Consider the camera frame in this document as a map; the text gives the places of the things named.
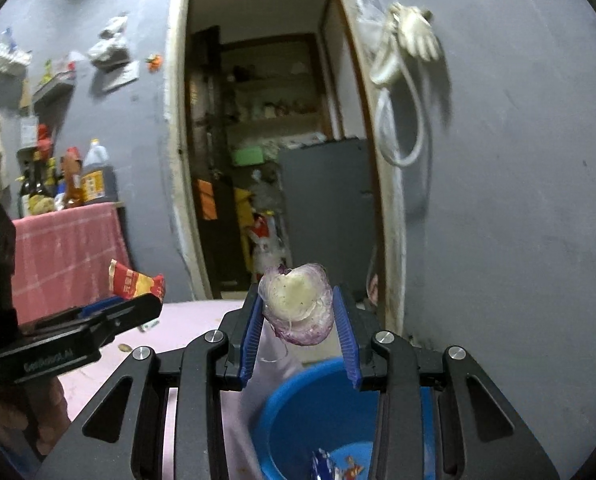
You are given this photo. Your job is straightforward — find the blue snack bag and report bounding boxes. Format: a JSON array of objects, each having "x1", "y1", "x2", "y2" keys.
[{"x1": 310, "y1": 449, "x2": 341, "y2": 480}]

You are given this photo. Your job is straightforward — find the white rubber gloves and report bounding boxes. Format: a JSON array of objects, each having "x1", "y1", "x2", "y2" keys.
[{"x1": 388, "y1": 2, "x2": 441, "y2": 61}]

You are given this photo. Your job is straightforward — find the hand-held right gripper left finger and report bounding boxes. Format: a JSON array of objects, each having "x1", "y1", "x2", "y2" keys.
[{"x1": 35, "y1": 284, "x2": 264, "y2": 480}]

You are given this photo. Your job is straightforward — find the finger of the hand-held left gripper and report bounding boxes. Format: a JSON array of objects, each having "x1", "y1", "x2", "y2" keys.
[
  {"x1": 85, "y1": 294, "x2": 161, "y2": 350},
  {"x1": 20, "y1": 296, "x2": 129, "y2": 337}
]

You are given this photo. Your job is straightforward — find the yellow plastic container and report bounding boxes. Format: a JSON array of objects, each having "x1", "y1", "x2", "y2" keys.
[{"x1": 234, "y1": 187, "x2": 254, "y2": 268}]

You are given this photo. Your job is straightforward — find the red wrapped bottle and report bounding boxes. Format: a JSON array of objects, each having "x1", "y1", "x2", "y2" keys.
[{"x1": 60, "y1": 147, "x2": 85, "y2": 209}]

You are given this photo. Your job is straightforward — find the dark glass bottle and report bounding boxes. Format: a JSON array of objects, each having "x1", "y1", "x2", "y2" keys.
[{"x1": 18, "y1": 167, "x2": 33, "y2": 217}]

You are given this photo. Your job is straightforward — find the white hose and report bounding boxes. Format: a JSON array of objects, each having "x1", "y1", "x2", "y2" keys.
[{"x1": 370, "y1": 55, "x2": 427, "y2": 167}]

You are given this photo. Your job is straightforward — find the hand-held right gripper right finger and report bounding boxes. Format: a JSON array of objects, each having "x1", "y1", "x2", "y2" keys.
[{"x1": 330, "y1": 284, "x2": 561, "y2": 480}]

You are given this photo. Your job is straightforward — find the wooden shelf unit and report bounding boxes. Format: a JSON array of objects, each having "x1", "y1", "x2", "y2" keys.
[{"x1": 223, "y1": 35, "x2": 329, "y2": 141}]

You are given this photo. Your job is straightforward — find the grey washing machine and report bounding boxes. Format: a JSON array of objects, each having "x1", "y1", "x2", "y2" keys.
[{"x1": 278, "y1": 137, "x2": 381, "y2": 291}]

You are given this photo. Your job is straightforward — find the red and white bottle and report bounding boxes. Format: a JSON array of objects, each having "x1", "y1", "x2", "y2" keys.
[{"x1": 250, "y1": 212, "x2": 286, "y2": 271}]

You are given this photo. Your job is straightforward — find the large soy sauce jug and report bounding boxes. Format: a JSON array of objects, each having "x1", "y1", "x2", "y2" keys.
[{"x1": 81, "y1": 139, "x2": 120, "y2": 206}]

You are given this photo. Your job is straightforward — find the purple onion piece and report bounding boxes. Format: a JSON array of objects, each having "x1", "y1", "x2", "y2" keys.
[{"x1": 258, "y1": 262, "x2": 335, "y2": 347}]

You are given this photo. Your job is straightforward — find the white plastic bag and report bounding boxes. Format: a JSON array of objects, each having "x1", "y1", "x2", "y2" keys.
[{"x1": 88, "y1": 12, "x2": 131, "y2": 68}]

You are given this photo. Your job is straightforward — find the pink floral tablecloth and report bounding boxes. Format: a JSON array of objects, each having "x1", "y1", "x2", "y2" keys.
[{"x1": 58, "y1": 300, "x2": 304, "y2": 480}]

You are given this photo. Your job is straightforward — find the blue plastic basin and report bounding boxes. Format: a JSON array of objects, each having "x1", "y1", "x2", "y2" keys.
[{"x1": 252, "y1": 357, "x2": 443, "y2": 480}]

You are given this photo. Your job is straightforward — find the person's left hand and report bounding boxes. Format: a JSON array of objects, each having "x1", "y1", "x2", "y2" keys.
[{"x1": 0, "y1": 375, "x2": 72, "y2": 461}]

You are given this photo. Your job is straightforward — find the pink checked towel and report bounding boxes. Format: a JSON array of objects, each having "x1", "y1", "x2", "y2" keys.
[{"x1": 10, "y1": 202, "x2": 131, "y2": 326}]

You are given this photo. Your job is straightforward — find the wall shelf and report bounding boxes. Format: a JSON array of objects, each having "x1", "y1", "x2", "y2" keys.
[{"x1": 30, "y1": 77, "x2": 76, "y2": 111}]

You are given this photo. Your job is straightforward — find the wooden door frame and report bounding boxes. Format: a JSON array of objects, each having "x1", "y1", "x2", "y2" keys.
[{"x1": 164, "y1": 0, "x2": 414, "y2": 346}]

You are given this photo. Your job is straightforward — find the wire wall rack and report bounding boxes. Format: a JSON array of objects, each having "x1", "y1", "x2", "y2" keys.
[{"x1": 0, "y1": 42, "x2": 32, "y2": 88}]

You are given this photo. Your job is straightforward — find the green box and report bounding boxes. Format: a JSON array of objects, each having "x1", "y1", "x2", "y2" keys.
[{"x1": 233, "y1": 146, "x2": 265, "y2": 166}]

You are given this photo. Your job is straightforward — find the clear plastic bag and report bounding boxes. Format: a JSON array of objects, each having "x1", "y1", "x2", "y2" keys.
[{"x1": 355, "y1": 0, "x2": 394, "y2": 56}]

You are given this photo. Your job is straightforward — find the red and yellow snack wrapper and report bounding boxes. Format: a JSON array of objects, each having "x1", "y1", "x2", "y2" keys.
[{"x1": 109, "y1": 259, "x2": 166, "y2": 306}]

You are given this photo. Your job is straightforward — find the dark bottle with red top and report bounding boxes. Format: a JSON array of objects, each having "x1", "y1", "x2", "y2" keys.
[{"x1": 28, "y1": 125, "x2": 54, "y2": 203}]

